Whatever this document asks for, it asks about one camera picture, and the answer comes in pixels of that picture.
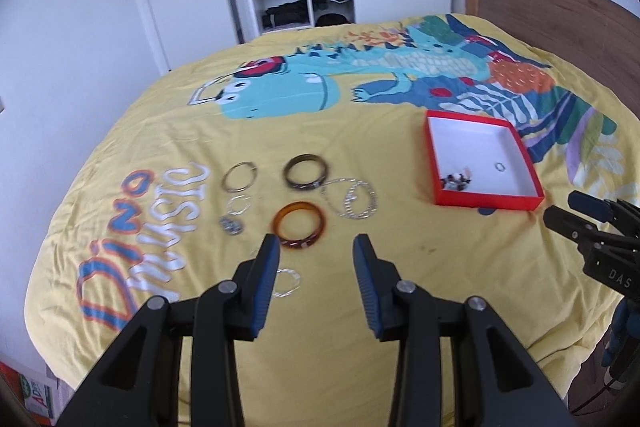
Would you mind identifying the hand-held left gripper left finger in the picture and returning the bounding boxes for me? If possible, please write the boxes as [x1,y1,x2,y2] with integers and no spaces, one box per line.
[55,234,282,427]

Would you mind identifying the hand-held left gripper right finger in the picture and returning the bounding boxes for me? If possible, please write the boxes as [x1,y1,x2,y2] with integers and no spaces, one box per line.
[352,234,581,427]

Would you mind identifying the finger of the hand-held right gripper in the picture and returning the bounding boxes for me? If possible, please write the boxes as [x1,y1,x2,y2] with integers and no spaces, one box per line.
[568,190,628,224]
[543,205,603,253]

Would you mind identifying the amber bangle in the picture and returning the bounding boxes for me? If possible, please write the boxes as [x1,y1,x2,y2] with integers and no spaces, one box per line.
[272,201,328,252]

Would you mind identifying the silver beaded bracelet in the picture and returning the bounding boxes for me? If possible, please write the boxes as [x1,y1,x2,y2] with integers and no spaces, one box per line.
[341,180,377,222]

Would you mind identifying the thin silver chain bracelet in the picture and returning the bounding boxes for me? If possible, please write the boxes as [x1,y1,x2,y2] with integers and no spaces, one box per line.
[321,176,373,214]

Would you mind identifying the red jewelry box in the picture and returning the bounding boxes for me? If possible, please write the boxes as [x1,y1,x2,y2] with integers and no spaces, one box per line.
[424,109,545,212]

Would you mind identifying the silver twisted hoop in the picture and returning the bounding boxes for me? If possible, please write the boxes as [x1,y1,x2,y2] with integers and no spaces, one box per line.
[271,268,303,299]
[226,195,255,216]

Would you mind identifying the yellow printed dinosaur blanket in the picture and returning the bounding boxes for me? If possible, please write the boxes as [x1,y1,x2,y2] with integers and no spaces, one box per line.
[22,13,636,427]

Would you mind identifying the dark brown bangle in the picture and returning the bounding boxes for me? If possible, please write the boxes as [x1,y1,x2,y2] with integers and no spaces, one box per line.
[283,154,331,191]

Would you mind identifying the thin gold bangle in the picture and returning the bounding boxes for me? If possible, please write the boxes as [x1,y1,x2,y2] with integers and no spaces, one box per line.
[222,161,259,193]

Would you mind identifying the small dark earrings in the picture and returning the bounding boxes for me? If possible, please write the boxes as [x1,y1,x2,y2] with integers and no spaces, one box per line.
[442,170,474,192]

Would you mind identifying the wooden headboard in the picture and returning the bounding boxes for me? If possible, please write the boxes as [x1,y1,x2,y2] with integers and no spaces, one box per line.
[465,0,640,120]

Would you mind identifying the folded dark clothes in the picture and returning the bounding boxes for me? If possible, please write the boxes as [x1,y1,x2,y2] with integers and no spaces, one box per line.
[261,0,312,31]

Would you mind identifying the printed cardboard box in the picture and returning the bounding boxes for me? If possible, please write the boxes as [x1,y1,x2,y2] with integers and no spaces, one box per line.
[9,368,57,422]

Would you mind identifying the black cable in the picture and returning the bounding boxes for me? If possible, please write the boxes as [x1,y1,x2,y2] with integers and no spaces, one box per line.
[569,364,628,414]

